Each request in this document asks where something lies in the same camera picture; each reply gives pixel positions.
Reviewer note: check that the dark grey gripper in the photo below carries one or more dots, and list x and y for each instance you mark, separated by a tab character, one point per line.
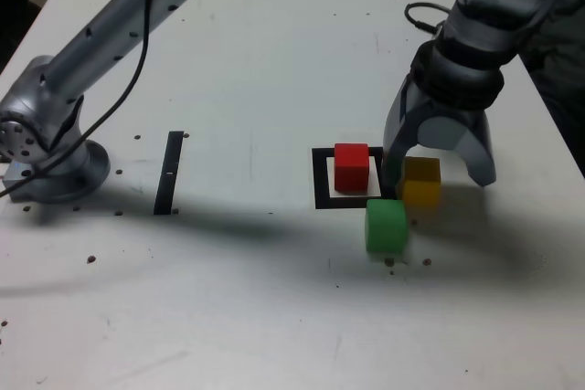
452	112

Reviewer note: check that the green cube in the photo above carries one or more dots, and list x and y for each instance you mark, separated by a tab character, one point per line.
386	228

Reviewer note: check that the dark grey fabric bundle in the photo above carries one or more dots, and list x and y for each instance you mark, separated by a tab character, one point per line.
562	88

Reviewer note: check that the red cube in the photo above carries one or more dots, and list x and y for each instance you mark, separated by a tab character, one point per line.
351	171

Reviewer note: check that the black tape strip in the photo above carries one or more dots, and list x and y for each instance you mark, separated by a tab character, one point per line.
167	180

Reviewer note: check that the black tape square outline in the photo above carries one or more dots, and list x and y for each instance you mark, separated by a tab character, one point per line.
320	180

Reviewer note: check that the yellow cube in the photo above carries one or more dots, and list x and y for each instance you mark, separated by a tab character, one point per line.
422	186

